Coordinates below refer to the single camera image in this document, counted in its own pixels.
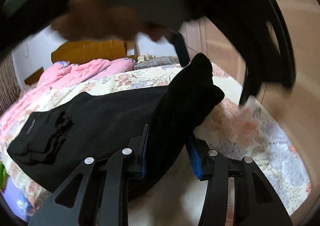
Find beaded window curtain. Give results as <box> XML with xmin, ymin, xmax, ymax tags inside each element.
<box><xmin>0</xmin><ymin>55</ymin><xmax>21</xmax><ymax>115</ymax></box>

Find person's left hand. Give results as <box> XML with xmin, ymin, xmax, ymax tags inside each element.
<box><xmin>51</xmin><ymin>0</ymin><xmax>172</xmax><ymax>42</ymax></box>

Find brown wooden nightstand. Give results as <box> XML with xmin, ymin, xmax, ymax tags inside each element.
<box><xmin>24</xmin><ymin>67</ymin><xmax>44</xmax><ymax>86</ymax></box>

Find pink quilt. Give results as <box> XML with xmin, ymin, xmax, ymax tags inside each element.
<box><xmin>1</xmin><ymin>58</ymin><xmax>136</xmax><ymax>129</ymax></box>

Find purple bed sheet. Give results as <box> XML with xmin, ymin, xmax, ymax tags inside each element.
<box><xmin>1</xmin><ymin>177</ymin><xmax>35</xmax><ymax>223</ymax></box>

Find light wooden wardrobe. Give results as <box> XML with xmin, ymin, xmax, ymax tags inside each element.
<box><xmin>184</xmin><ymin>0</ymin><xmax>319</xmax><ymax>225</ymax></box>

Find floral cream quilt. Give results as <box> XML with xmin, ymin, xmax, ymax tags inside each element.
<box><xmin>1</xmin><ymin>64</ymin><xmax>311</xmax><ymax>225</ymax></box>

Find green cloth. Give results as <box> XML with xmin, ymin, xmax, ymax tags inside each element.
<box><xmin>0</xmin><ymin>162</ymin><xmax>9</xmax><ymax>191</ymax></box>

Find brown wooden headboard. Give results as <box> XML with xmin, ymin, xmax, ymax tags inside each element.
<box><xmin>51</xmin><ymin>40</ymin><xmax>138</xmax><ymax>64</ymax></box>

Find black pants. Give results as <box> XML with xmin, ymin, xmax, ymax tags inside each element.
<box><xmin>8</xmin><ymin>53</ymin><xmax>225</xmax><ymax>200</ymax></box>

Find grey patterned pillow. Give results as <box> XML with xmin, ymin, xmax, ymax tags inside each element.
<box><xmin>133</xmin><ymin>56</ymin><xmax>179</xmax><ymax>70</ymax></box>

